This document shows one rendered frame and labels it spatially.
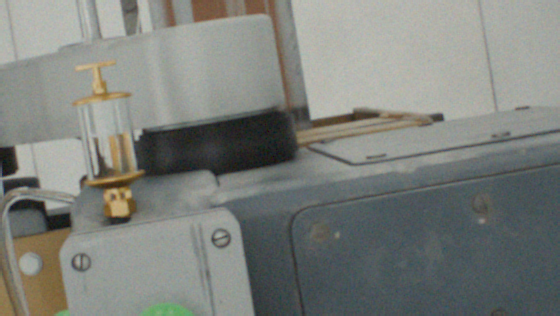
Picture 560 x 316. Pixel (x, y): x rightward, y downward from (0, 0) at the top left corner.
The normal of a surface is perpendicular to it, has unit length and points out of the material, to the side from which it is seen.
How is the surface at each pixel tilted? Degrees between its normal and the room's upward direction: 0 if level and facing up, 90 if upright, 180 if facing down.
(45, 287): 90
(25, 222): 90
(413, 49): 90
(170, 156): 90
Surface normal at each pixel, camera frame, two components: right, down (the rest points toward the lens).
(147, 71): -0.67, 0.15
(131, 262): 0.06, 0.04
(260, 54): 0.76, -0.09
